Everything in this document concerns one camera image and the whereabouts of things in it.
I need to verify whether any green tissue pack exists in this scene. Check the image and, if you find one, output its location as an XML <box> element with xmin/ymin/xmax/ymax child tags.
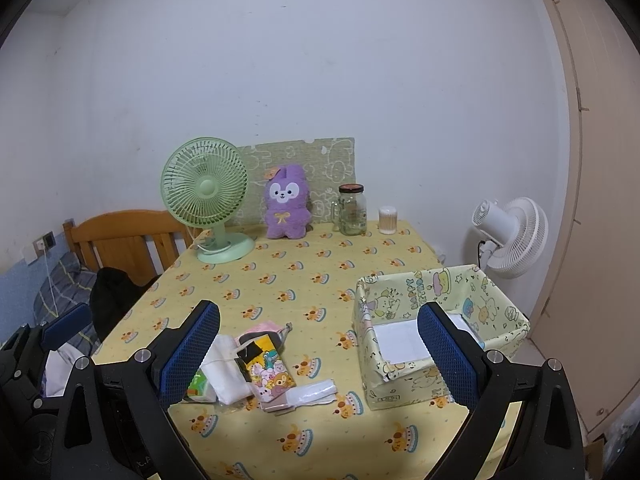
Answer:
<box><xmin>183</xmin><ymin>370</ymin><xmax>217</xmax><ymax>404</ymax></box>

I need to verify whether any white cloth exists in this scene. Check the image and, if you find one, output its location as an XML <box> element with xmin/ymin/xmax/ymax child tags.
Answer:
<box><xmin>200</xmin><ymin>334</ymin><xmax>253</xmax><ymax>405</ymax></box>

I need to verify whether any cartoon print pouch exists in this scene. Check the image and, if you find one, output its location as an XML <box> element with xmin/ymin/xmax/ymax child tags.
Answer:
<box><xmin>235</xmin><ymin>333</ymin><xmax>296</xmax><ymax>408</ymax></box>

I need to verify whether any pink fabric pouch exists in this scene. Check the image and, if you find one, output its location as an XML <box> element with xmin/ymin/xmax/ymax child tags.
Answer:
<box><xmin>236</xmin><ymin>321</ymin><xmax>293</xmax><ymax>350</ymax></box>

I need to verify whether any white plastic pack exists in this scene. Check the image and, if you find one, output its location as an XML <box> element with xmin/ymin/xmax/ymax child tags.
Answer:
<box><xmin>285</xmin><ymin>379</ymin><xmax>337</xmax><ymax>408</ymax></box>

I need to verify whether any blue plaid bedding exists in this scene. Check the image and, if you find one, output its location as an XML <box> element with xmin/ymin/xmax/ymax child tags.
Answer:
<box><xmin>34</xmin><ymin>252</ymin><xmax>96</xmax><ymax>325</ymax></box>

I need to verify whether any black garment on chair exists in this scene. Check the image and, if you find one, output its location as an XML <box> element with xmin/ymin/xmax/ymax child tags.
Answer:
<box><xmin>89</xmin><ymin>266</ymin><xmax>156</xmax><ymax>342</ymax></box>

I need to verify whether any patterned fabric storage box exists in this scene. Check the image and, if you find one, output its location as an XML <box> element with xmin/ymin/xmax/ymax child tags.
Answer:
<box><xmin>354</xmin><ymin>264</ymin><xmax>529</xmax><ymax>411</ymax></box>

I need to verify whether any wooden chair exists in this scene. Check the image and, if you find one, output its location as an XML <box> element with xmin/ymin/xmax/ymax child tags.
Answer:
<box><xmin>63</xmin><ymin>209</ymin><xmax>201</xmax><ymax>285</ymax></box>

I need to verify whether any beige door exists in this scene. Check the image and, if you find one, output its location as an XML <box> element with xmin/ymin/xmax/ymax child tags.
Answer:
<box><xmin>530</xmin><ymin>0</ymin><xmax>639</xmax><ymax>438</ymax></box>

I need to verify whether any yellow cake-print tablecloth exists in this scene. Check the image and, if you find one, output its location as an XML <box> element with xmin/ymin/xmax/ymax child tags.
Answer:
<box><xmin>91</xmin><ymin>219</ymin><xmax>524</xmax><ymax>480</ymax></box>

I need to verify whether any white floor fan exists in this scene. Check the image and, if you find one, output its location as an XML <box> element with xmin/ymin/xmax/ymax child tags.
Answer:
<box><xmin>471</xmin><ymin>197</ymin><xmax>549</xmax><ymax>280</ymax></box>

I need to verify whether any cotton swab container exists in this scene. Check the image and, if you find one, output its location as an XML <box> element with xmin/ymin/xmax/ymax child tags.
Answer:
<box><xmin>378</xmin><ymin>206</ymin><xmax>398</xmax><ymax>235</ymax></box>

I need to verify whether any purple plush bunny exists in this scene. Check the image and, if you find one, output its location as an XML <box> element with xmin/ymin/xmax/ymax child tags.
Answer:
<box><xmin>264</xmin><ymin>165</ymin><xmax>311</xmax><ymax>240</ymax></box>

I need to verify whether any green desk fan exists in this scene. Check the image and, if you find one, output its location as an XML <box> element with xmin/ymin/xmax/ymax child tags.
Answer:
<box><xmin>160</xmin><ymin>136</ymin><xmax>255</xmax><ymax>264</ymax></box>

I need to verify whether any glass jar with lid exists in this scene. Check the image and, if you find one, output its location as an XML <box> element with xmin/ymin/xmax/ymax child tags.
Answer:
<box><xmin>338</xmin><ymin>183</ymin><xmax>367</xmax><ymax>236</ymax></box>

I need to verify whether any small glass bottle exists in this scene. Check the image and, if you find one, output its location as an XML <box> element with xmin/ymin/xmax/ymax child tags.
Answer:
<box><xmin>331</xmin><ymin>200</ymin><xmax>341</xmax><ymax>232</ymax></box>

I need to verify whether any beige patterned board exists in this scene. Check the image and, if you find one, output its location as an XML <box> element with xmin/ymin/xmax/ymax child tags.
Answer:
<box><xmin>228</xmin><ymin>138</ymin><xmax>357</xmax><ymax>226</ymax></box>

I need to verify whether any wall power outlet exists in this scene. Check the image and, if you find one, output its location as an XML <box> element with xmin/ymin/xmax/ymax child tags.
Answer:
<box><xmin>32</xmin><ymin>231</ymin><xmax>56</xmax><ymax>257</ymax></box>

